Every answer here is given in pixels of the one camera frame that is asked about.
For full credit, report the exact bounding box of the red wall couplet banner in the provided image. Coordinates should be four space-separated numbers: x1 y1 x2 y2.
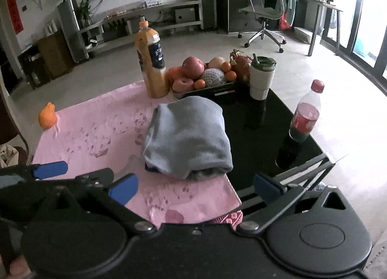
6 0 24 35

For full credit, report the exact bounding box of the pink dog print blanket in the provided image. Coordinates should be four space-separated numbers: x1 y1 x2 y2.
33 81 243 227

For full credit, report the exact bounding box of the potted green plant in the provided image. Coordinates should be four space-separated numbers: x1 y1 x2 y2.
76 0 92 28

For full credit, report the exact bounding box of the small orange tangerine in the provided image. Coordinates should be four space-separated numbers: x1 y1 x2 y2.
193 79 206 90

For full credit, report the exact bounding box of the black desk with drawers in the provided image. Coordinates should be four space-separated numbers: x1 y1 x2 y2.
216 0 307 33

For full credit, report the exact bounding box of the left grey tower speaker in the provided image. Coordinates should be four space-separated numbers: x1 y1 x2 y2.
56 0 89 63

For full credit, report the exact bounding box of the wooden side desk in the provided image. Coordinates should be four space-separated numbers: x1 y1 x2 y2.
297 0 344 57

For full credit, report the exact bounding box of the bumpy orange citrus fruit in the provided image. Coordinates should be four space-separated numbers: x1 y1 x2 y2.
38 102 57 130

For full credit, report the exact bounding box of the brown wooden cabinet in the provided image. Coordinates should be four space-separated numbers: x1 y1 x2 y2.
37 29 75 79

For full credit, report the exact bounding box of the grey blue waffle sweater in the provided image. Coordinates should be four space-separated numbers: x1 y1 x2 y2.
142 96 233 180

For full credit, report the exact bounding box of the white tumbler green lid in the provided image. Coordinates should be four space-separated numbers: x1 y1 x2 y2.
249 54 277 101

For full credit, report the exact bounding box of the foam netted fruit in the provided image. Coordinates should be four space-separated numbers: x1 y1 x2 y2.
201 68 226 88

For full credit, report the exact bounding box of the red cola bottle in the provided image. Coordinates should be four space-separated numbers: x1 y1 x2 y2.
289 79 325 143

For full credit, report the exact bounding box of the large red apple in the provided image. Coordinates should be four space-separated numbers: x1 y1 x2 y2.
182 56 205 80

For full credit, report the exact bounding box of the dark red dining chair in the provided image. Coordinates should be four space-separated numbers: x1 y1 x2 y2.
1 76 30 164

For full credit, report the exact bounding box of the black fruit tray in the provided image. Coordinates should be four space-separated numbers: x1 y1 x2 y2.
172 80 250 102

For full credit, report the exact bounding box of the folded clothes pile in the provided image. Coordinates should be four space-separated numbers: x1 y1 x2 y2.
0 144 19 168

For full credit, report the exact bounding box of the orange juice bottle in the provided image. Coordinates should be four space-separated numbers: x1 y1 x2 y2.
134 16 170 98

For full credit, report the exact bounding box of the mesh office chair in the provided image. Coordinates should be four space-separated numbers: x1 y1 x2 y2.
238 0 297 53

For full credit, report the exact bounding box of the red dragon fruit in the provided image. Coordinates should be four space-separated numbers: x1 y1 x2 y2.
230 49 252 81

